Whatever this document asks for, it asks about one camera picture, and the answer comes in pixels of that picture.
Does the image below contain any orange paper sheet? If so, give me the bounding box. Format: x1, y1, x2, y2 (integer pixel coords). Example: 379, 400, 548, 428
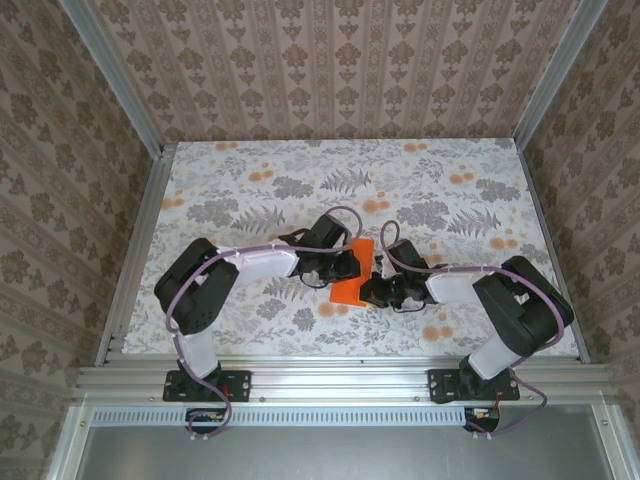
328, 237, 377, 308

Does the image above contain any floral patterned table cover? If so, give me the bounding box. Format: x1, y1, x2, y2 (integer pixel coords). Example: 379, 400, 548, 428
119, 139, 577, 359

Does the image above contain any black connector board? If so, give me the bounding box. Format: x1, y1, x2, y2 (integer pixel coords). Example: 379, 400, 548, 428
185, 405, 235, 435
463, 403, 502, 433

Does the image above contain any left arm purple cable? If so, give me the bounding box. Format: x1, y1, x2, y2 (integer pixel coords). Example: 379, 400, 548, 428
164, 205, 366, 444

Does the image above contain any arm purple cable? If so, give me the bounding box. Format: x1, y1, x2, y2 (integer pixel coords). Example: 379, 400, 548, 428
380, 219, 576, 442
164, 205, 366, 444

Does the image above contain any aluminium cross rail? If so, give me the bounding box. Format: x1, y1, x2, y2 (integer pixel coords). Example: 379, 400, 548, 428
72, 363, 619, 402

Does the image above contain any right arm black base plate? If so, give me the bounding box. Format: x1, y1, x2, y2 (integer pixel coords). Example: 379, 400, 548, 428
427, 368, 521, 404

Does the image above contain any slotted grey cable duct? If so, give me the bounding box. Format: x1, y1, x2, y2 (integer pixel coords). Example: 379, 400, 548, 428
92, 405, 501, 429

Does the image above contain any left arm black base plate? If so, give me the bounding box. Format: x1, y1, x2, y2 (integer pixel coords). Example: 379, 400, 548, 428
163, 368, 252, 403

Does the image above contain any aluminium side rail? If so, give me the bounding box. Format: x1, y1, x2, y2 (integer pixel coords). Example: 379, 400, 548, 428
94, 143, 177, 366
516, 144, 592, 365

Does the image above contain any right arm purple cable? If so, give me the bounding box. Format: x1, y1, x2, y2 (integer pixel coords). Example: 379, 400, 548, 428
380, 219, 576, 442

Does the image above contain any aluminium frame post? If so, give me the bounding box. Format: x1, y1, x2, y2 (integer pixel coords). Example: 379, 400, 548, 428
62, 0, 167, 157
511, 0, 609, 147

